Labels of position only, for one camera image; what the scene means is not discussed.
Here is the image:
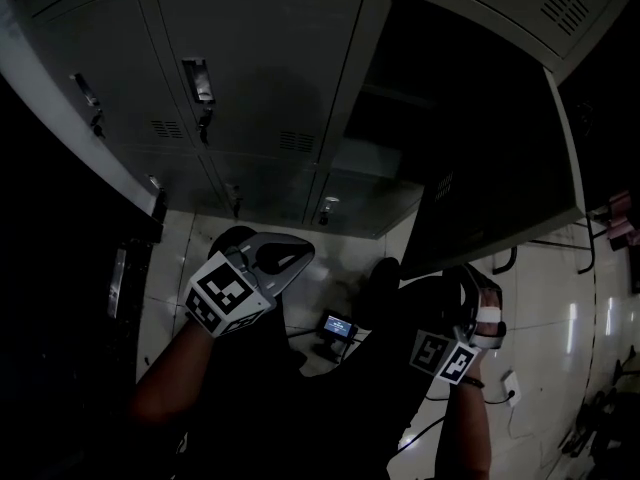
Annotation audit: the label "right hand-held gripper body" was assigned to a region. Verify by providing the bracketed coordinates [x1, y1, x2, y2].
[408, 306, 508, 386]

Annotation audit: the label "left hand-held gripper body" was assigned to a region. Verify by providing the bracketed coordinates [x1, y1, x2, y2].
[183, 235, 276, 340]

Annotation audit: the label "grey vented locker door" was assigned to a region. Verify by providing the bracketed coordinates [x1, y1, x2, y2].
[399, 61, 587, 280]

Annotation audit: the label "person's right forearm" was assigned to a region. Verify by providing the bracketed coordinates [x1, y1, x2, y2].
[433, 362, 495, 480]

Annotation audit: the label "person's left forearm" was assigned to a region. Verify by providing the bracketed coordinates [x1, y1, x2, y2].
[127, 316, 217, 425]

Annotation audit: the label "grid of grey locker doors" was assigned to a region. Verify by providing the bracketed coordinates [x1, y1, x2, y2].
[30, 0, 637, 238]

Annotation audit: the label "grey metal locker cabinet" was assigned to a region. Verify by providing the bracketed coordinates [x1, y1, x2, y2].
[0, 0, 639, 242]

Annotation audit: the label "person's left black shoe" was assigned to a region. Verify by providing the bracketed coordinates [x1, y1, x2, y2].
[206, 225, 264, 269]

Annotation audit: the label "person's black shoe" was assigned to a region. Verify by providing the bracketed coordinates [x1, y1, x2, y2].
[206, 225, 264, 269]
[368, 256, 402, 302]

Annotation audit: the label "small monitor with lit screen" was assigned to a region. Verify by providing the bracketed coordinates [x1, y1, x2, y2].
[321, 309, 359, 343]

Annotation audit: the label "person's right black shoe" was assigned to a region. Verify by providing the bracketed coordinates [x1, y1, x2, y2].
[368, 256, 402, 302]

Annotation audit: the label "person's black trousers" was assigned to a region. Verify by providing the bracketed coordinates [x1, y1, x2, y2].
[172, 247, 469, 480]

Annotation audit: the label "pile of black equipment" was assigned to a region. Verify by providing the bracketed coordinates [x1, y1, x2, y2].
[557, 345, 640, 462]

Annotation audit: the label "black cabinet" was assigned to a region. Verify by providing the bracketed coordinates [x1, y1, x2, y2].
[0, 75, 167, 480]

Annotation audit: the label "black power cable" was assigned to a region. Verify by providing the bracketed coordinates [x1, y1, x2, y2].
[424, 390, 516, 407]

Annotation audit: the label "white wall socket plate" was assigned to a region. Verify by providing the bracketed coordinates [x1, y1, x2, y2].
[501, 370, 522, 408]

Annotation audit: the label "black floor cable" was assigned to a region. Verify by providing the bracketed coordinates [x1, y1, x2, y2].
[394, 415, 447, 457]

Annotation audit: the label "metal cabinet handle strip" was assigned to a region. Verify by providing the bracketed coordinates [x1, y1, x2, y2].
[105, 247, 128, 320]

